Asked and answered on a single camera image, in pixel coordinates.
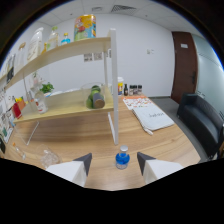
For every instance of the white container with yellow label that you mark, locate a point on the white container with yellow label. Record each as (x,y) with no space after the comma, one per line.
(120,87)

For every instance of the clear bottle with green tag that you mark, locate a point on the clear bottle with green tag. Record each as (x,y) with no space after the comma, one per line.
(52,40)

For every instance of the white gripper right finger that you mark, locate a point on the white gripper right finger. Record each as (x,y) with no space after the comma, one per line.
(156,170)

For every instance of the small dark glass bottle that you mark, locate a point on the small dark glass bottle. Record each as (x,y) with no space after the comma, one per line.
(126,90)

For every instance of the orange printed booklet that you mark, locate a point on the orange printed booklet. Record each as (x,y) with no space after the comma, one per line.
(133,101)

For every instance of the brown door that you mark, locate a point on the brown door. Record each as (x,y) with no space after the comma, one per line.
(185,66)

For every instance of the glass jar of limes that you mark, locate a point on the glass jar of limes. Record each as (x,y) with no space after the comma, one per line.
(93,96)

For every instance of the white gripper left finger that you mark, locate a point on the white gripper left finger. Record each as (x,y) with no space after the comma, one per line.
(71,171)

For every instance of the clear bottle with orange cap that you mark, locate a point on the clear bottle with orange cap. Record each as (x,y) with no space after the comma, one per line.
(19,151)

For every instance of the clear ribbed bottle tan cap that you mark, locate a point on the clear ribbed bottle tan cap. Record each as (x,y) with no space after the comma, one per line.
(21,56)

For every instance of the clear glass with ice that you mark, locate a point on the clear glass with ice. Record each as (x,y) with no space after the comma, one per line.
(50,157)

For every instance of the black sofa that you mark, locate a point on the black sofa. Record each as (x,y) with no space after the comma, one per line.
(203,123)

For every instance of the black and yellow can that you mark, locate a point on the black and yellow can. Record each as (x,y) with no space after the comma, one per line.
(10,71)

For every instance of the blue liquid bottle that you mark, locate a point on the blue liquid bottle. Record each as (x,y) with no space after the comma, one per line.
(122,160)

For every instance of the small dark spice jar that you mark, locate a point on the small dark spice jar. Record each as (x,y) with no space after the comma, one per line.
(140,90)
(131,91)
(135,90)

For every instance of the yellow snack bag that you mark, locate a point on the yellow snack bag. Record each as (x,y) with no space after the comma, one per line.
(85,28)

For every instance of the wooden two-tier shelf rack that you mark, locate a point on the wooden two-tier shelf rack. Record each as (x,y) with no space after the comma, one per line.
(66,103)

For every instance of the green potted plant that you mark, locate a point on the green potted plant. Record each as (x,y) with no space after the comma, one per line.
(47,87)

